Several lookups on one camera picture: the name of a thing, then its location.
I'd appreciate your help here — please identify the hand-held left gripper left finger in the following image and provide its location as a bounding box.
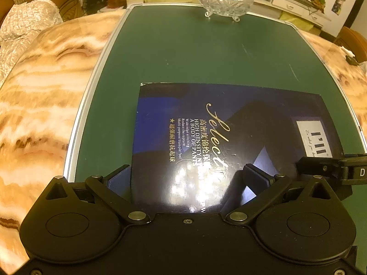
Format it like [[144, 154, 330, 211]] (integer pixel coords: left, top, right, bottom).
[[37, 164, 150, 225]]

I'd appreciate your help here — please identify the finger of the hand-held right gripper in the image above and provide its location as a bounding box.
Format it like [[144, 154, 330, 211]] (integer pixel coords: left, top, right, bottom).
[[296, 155, 343, 178]]

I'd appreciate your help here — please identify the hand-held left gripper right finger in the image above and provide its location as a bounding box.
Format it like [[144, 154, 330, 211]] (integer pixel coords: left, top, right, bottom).
[[226, 163, 337, 225]]

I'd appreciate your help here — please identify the dark blue printed box lid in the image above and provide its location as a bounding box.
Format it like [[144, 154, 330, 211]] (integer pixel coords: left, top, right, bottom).
[[129, 82, 345, 214]]

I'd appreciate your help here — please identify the marble desktop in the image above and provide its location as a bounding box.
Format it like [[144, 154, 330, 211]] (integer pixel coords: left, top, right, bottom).
[[0, 9, 367, 230]]

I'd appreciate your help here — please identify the brown leather armchair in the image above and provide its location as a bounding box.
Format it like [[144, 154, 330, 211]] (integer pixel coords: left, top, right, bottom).
[[335, 26, 367, 63]]

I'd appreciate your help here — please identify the green table mat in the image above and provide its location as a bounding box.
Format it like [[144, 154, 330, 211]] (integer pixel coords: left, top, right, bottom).
[[62, 3, 367, 267]]

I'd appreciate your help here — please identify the white TV cabinet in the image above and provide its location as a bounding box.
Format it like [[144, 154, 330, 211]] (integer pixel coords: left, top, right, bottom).
[[128, 0, 331, 29]]

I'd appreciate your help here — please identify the white lace sofa cover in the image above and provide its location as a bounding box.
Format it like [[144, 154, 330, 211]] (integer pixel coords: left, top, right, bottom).
[[0, 0, 64, 81]]

